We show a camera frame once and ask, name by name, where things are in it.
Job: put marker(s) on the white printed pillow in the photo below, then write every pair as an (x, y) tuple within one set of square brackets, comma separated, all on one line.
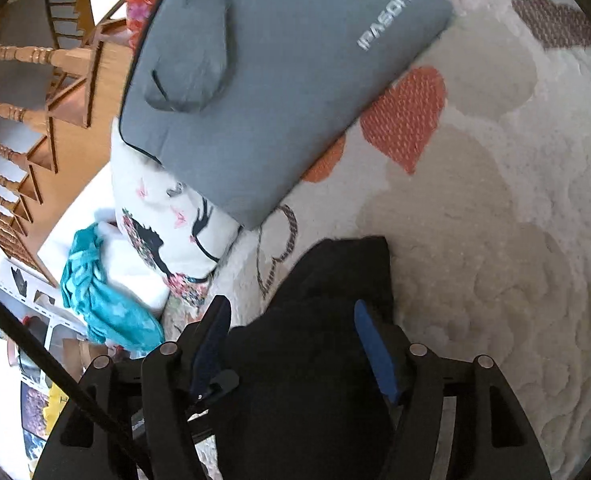
[(145, 190)]

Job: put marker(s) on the wooden railing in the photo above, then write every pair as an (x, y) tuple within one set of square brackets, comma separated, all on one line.
[(100, 90)]

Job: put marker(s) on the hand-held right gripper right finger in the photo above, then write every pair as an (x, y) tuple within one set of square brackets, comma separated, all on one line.
[(378, 355)]

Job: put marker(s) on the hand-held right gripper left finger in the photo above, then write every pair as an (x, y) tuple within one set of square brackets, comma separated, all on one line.
[(209, 345)]

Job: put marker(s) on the white sheet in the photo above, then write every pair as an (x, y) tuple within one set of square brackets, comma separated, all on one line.
[(75, 210)]

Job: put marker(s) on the black pants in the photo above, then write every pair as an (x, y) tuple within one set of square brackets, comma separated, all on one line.
[(300, 360)]

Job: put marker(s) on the grey laptop bag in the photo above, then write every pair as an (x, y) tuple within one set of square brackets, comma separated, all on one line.
[(285, 85)]

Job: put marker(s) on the heart-print blanket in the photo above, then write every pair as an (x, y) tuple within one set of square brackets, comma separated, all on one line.
[(475, 235)]

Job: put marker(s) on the teal cloth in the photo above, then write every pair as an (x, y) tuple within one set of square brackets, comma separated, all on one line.
[(110, 310)]

